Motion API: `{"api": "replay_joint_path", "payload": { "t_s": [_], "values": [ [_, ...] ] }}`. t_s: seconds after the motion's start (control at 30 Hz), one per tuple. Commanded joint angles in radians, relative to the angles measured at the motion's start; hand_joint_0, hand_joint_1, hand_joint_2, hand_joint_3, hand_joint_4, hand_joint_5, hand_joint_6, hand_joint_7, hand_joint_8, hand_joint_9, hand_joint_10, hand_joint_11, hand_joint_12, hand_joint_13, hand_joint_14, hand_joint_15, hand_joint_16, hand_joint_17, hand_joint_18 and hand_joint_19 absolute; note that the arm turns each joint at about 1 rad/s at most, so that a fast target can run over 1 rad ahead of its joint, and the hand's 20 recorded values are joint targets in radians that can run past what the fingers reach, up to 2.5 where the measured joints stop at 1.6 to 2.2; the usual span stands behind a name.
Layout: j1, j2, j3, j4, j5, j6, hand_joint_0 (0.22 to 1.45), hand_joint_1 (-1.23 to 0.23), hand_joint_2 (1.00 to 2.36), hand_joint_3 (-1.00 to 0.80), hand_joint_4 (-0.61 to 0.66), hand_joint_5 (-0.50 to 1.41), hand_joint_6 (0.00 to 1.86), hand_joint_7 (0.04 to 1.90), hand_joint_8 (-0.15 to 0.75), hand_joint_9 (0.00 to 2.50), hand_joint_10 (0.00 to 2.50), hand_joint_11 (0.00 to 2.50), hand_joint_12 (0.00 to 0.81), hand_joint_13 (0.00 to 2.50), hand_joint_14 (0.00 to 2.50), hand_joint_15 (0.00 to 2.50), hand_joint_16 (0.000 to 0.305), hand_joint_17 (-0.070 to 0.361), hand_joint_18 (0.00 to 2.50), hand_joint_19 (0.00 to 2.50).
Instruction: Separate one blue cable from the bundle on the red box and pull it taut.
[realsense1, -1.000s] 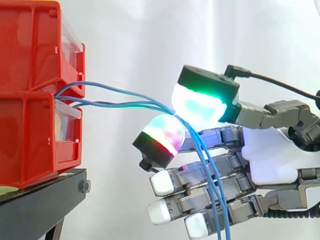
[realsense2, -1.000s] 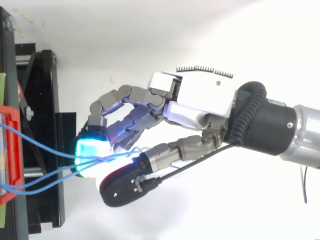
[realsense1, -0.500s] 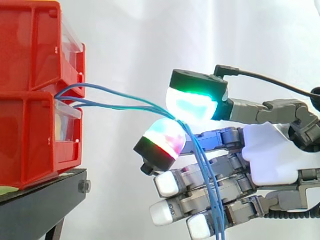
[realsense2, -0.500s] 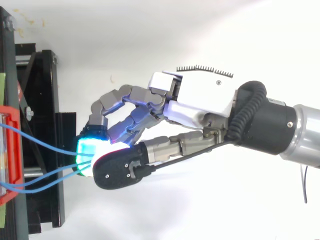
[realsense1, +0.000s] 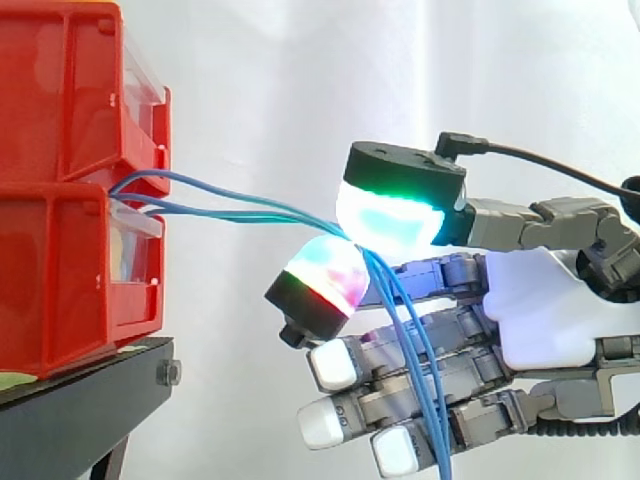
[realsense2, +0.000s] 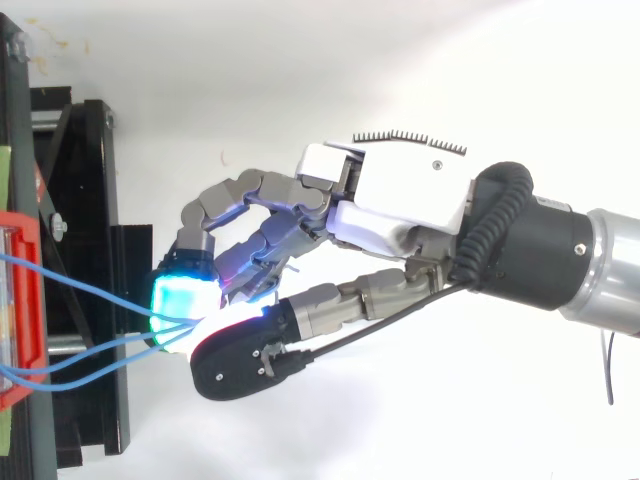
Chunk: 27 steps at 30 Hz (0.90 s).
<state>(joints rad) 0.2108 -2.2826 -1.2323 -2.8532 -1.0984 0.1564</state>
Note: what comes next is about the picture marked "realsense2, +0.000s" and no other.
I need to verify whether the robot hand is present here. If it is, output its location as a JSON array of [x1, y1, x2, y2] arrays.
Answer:
[[149, 129, 482, 403]]

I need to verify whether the blue cable bundle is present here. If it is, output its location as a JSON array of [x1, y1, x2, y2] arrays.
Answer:
[[0, 252, 201, 393]]

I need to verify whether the red bin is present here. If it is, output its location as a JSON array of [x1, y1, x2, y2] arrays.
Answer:
[[0, 210, 49, 413]]

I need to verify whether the black coiled cable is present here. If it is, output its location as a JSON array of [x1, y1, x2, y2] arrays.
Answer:
[[451, 160, 535, 284]]

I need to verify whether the thin black cable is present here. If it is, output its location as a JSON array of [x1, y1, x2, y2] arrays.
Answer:
[[277, 279, 476, 375], [600, 328, 617, 406]]

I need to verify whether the black stand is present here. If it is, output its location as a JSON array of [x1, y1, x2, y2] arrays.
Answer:
[[0, 11, 154, 480]]

